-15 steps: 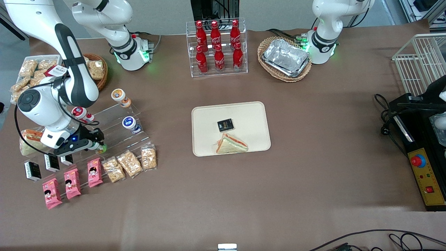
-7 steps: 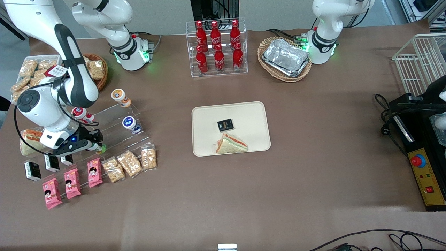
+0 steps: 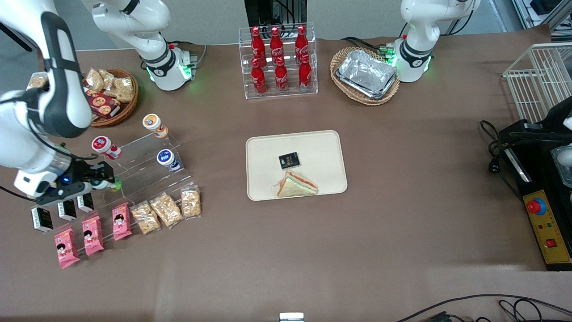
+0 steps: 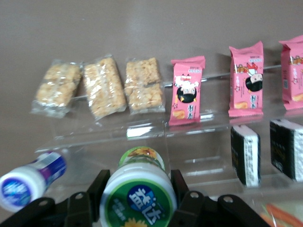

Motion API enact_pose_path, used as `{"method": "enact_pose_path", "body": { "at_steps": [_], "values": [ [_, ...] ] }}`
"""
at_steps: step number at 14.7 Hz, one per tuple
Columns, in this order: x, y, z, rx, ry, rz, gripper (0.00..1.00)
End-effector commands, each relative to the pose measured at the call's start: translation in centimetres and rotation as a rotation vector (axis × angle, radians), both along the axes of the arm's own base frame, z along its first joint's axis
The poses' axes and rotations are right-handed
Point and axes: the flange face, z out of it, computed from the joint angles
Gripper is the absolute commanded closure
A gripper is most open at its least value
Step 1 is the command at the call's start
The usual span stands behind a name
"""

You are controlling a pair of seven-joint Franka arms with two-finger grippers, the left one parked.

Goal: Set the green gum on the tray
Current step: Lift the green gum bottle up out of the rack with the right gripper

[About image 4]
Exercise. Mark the green gum bottle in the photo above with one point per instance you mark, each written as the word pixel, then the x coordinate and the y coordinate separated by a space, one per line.
pixel 137 189

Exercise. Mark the pink cartoon snack packet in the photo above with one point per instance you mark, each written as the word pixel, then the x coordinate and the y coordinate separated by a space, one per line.
pixel 246 82
pixel 293 75
pixel 187 94

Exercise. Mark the black snack packet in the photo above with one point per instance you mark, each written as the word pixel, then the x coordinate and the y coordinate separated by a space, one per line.
pixel 243 156
pixel 284 151

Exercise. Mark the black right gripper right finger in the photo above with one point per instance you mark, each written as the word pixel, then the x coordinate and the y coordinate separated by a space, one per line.
pixel 189 210

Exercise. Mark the clear-wrapped rice crispy bar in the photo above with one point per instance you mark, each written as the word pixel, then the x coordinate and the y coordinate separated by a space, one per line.
pixel 104 87
pixel 58 87
pixel 143 87

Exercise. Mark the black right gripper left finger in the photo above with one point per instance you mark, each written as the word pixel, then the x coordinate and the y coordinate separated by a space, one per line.
pixel 80 210

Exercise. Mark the blue gum bottle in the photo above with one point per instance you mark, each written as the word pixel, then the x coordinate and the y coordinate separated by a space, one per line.
pixel 28 182

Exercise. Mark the clear acrylic step stand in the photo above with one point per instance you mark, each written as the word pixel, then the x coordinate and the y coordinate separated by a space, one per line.
pixel 94 137
pixel 203 146

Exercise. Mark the wrapped triangle sandwich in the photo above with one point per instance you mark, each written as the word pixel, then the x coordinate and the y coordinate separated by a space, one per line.
pixel 279 212

